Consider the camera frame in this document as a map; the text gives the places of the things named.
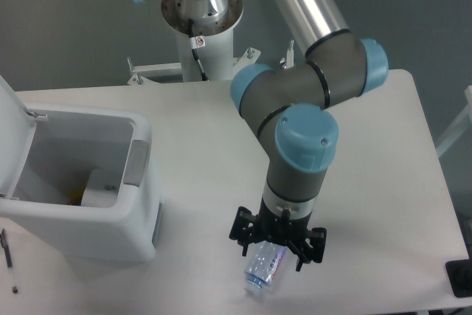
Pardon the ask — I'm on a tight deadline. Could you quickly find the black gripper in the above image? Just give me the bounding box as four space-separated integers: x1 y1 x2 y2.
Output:
229 200 327 271

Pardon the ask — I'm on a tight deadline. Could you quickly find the crushed clear plastic bottle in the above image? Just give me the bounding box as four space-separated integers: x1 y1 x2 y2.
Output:
244 241 288 297

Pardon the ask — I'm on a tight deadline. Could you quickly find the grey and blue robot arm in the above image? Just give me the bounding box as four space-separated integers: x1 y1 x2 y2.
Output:
133 0 389 264

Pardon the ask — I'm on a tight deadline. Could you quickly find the white open trash can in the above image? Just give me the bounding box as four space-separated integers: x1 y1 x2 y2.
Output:
1 82 162 262

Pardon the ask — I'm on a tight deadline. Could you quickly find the black device at table edge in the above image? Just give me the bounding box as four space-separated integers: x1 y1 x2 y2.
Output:
445 259 471 298

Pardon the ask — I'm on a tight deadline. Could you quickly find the black and white pen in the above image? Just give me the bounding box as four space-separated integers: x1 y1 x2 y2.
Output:
1 229 18 294

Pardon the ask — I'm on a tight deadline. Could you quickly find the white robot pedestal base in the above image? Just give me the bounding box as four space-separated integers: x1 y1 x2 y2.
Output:
128 0 261 85

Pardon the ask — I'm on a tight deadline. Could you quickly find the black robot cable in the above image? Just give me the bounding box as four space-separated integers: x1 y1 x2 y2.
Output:
187 17 209 82

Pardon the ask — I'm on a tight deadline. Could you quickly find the white frame at right edge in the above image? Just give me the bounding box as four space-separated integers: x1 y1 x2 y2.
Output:
436 86 471 158

